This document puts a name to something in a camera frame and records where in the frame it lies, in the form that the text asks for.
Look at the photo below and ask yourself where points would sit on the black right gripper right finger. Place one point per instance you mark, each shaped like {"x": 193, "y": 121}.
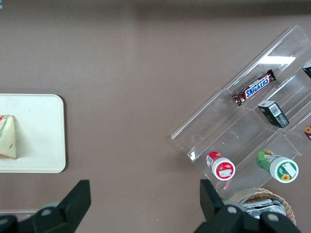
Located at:
{"x": 218, "y": 216}

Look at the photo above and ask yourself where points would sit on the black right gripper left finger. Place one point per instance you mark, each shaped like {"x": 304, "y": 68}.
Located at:
{"x": 70, "y": 211}

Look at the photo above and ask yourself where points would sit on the triangular sandwich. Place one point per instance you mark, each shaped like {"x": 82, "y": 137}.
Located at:
{"x": 8, "y": 140}

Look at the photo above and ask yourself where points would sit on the light oval wicker basket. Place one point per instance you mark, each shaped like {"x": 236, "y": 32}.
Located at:
{"x": 286, "y": 206}

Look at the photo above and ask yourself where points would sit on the beige rectangular tray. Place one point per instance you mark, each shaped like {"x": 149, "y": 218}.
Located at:
{"x": 41, "y": 133}

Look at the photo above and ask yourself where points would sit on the aluminium foil container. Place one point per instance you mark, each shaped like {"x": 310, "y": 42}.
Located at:
{"x": 262, "y": 206}

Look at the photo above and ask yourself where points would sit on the red snack can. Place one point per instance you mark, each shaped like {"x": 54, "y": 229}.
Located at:
{"x": 221, "y": 166}

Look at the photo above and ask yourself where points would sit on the green snack can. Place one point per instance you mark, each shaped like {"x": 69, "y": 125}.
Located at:
{"x": 279, "y": 166}

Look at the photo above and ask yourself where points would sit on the clear acrylic stepped shelf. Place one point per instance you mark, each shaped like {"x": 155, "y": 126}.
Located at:
{"x": 218, "y": 114}

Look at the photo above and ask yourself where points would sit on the small black barcode box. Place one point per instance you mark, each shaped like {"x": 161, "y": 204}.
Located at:
{"x": 274, "y": 114}

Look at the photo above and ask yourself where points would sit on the brown cookie box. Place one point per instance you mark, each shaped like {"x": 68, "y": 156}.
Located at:
{"x": 308, "y": 133}

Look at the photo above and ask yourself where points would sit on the Snickers chocolate bar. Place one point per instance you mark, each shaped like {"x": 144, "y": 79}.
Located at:
{"x": 255, "y": 88}

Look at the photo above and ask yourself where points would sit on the dark small packet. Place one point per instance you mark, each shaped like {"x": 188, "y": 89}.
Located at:
{"x": 308, "y": 69}

